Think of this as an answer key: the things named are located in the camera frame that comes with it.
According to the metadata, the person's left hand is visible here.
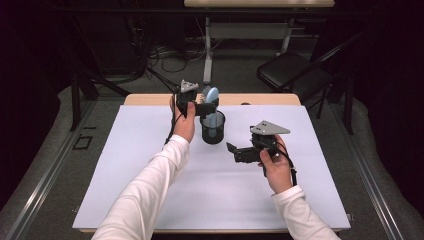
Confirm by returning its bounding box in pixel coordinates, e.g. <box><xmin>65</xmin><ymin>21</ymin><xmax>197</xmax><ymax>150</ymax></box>
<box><xmin>169</xmin><ymin>96</ymin><xmax>197</xmax><ymax>144</ymax></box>

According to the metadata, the black horizontal frame bar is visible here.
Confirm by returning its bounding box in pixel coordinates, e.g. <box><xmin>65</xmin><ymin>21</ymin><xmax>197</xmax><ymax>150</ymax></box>
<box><xmin>46</xmin><ymin>7</ymin><xmax>371</xmax><ymax>18</ymax></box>

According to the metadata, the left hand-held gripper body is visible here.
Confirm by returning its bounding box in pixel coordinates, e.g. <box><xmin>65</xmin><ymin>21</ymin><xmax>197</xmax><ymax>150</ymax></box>
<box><xmin>175</xmin><ymin>79</ymin><xmax>205</xmax><ymax>118</ymax></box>

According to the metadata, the right hand-held gripper cable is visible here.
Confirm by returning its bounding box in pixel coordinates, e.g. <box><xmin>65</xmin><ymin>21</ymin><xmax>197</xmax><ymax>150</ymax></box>
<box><xmin>263</xmin><ymin>139</ymin><xmax>298</xmax><ymax>187</ymax></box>

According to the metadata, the black metal stand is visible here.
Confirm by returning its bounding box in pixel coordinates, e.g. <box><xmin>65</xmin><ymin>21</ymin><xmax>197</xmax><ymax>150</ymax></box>
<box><xmin>69</xmin><ymin>69</ymin><xmax>132</xmax><ymax>132</ymax></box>
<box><xmin>342</xmin><ymin>73</ymin><xmax>355</xmax><ymax>136</ymax></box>

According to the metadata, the left hand-held gripper cable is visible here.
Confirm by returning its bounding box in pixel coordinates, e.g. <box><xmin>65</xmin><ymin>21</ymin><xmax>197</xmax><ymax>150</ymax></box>
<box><xmin>164</xmin><ymin>87</ymin><xmax>183</xmax><ymax>146</ymax></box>

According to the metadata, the white-legged desk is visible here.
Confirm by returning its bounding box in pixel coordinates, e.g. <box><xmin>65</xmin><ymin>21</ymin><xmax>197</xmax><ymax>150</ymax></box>
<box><xmin>183</xmin><ymin>0</ymin><xmax>336</xmax><ymax>85</ymax></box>

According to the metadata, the white table mat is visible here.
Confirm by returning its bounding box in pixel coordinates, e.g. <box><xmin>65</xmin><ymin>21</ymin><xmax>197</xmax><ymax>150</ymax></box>
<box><xmin>72</xmin><ymin>104</ymin><xmax>352</xmax><ymax>231</ymax></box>

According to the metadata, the black folding chair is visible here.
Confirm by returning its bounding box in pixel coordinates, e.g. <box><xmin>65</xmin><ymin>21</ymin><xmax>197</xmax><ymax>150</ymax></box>
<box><xmin>256</xmin><ymin>30</ymin><xmax>366</xmax><ymax>120</ymax></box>

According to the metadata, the person's right hand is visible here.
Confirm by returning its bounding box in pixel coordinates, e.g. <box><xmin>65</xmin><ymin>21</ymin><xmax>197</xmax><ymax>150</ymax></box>
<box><xmin>258</xmin><ymin>134</ymin><xmax>294</xmax><ymax>195</ymax></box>

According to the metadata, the wooden table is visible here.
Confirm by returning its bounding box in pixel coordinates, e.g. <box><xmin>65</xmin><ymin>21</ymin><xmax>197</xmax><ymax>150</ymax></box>
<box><xmin>78</xmin><ymin>93</ymin><xmax>345</xmax><ymax>234</ymax></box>

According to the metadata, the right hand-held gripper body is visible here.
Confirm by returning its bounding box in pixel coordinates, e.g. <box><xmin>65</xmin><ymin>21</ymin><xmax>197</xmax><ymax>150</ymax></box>
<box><xmin>234</xmin><ymin>120</ymin><xmax>291</xmax><ymax>164</ymax></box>

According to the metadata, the black mesh pen cup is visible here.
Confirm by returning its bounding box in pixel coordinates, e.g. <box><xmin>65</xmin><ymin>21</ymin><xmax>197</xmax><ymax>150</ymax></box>
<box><xmin>199</xmin><ymin>110</ymin><xmax>227</xmax><ymax>145</ymax></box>

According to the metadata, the bundle of floor cables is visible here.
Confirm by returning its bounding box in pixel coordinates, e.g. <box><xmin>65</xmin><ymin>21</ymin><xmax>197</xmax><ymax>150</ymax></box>
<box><xmin>131</xmin><ymin>16</ymin><xmax>223</xmax><ymax>95</ymax></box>

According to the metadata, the hand-held gripper cable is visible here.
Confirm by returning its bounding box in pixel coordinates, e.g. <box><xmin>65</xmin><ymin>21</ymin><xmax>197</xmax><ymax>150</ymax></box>
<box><xmin>263</xmin><ymin>139</ymin><xmax>298</xmax><ymax>187</ymax></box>
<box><xmin>164</xmin><ymin>87</ymin><xmax>183</xmax><ymax>146</ymax></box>

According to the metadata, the grey floor rail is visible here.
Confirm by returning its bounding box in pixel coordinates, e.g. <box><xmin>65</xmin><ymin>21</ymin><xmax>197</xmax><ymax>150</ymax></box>
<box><xmin>4</xmin><ymin>99</ymin><xmax>98</xmax><ymax>240</ymax></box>
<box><xmin>328</xmin><ymin>103</ymin><xmax>405</xmax><ymax>240</ymax></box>

